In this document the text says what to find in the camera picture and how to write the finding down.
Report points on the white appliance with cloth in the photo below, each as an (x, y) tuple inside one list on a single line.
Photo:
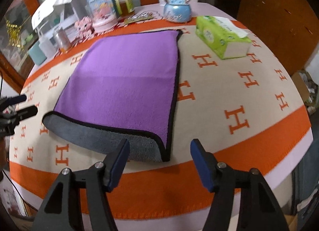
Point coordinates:
[(62, 13)]

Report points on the cardboard box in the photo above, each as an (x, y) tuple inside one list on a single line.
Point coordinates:
[(308, 90)]

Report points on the purple grey microfiber towel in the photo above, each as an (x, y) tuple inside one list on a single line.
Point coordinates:
[(124, 87)]

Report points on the white squeeze bottle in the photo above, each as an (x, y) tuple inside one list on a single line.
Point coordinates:
[(46, 46)]

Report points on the silver orange can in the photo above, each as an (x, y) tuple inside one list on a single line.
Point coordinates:
[(62, 40)]

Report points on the pink glass dome ornament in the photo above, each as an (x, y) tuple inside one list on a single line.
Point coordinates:
[(104, 24)]

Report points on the blue cartoon box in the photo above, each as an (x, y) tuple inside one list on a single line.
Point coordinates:
[(101, 9)]

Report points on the pink block pig figure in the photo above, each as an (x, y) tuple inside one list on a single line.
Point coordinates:
[(84, 27)]

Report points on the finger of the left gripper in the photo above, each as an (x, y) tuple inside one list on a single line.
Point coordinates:
[(10, 101), (23, 114)]

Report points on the glass bottle amber liquid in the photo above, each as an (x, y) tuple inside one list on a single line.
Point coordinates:
[(125, 7)]

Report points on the foil pill blister pack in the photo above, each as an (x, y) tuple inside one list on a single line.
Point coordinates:
[(144, 16)]

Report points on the blue castle snow globe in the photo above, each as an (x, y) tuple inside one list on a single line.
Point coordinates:
[(177, 11)]

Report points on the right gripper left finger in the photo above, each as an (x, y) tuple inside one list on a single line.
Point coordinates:
[(61, 208)]

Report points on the green tissue pack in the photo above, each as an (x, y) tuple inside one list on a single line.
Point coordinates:
[(225, 39)]

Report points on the brown wooden cabinet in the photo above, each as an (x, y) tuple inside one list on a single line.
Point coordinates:
[(289, 28)]

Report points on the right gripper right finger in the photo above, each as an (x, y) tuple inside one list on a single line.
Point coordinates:
[(259, 209)]

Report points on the teal cylindrical humidifier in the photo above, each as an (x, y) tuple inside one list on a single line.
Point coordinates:
[(36, 54)]

